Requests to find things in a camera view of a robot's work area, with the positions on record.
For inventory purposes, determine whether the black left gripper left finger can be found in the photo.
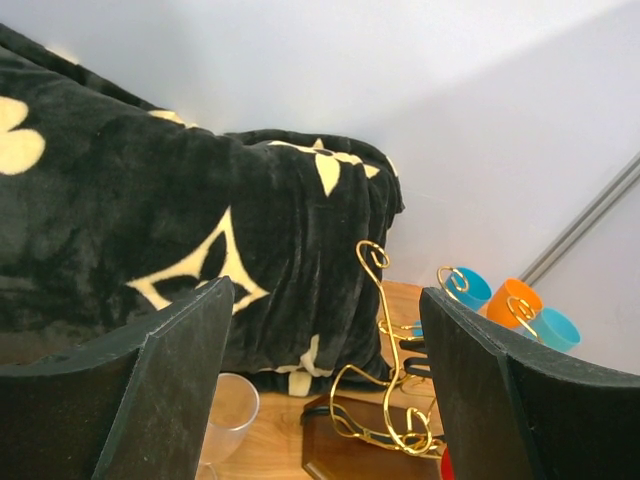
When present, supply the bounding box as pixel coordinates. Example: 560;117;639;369
1;278;234;479

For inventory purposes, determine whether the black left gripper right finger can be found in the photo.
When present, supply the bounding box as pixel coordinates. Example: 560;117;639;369
419;287;639;479

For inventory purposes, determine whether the light blue plastic wine glass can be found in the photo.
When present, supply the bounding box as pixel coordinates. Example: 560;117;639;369
522;307;582;353

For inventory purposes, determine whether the red plastic wine glass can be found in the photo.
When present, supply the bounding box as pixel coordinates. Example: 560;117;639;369
440;447;455;480

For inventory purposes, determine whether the clear glass wine glass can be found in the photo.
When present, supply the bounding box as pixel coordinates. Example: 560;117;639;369
195;373;260;479

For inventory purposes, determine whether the orange plastic wine glass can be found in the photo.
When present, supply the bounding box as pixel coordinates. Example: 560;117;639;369
486;278;543;329

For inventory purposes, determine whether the gold wire wine glass rack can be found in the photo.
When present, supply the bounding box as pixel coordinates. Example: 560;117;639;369
298;239;541;480

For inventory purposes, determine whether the black floral pattern pillow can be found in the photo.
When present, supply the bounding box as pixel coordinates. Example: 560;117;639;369
1;27;403;397

